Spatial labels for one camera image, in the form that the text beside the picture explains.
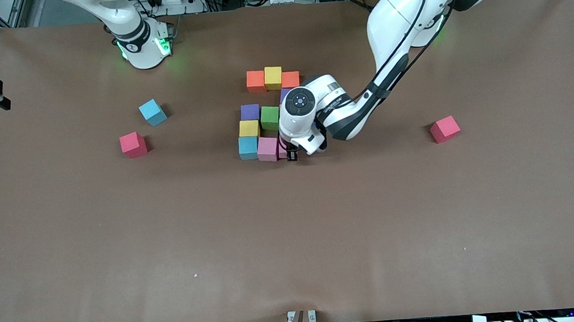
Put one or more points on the yellow foam cube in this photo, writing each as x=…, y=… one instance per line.
x=273, y=77
x=249, y=128

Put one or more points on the blue foam cube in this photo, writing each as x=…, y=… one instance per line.
x=153, y=112
x=248, y=147

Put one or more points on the orange foam cube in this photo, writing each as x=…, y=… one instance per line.
x=255, y=81
x=290, y=79

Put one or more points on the purple foam cube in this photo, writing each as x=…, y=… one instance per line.
x=284, y=95
x=250, y=112

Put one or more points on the green foam cube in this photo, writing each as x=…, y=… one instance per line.
x=270, y=117

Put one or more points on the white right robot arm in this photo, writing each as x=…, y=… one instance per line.
x=125, y=15

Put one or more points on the pink foam cube with notch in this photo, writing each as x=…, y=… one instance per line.
x=282, y=151

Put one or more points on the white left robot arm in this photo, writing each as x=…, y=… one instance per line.
x=398, y=12

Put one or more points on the red foam cube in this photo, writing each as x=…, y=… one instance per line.
x=133, y=144
x=445, y=128

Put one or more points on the brown table cover sheet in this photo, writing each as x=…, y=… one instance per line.
x=292, y=231

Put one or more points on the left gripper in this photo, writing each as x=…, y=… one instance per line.
x=287, y=148

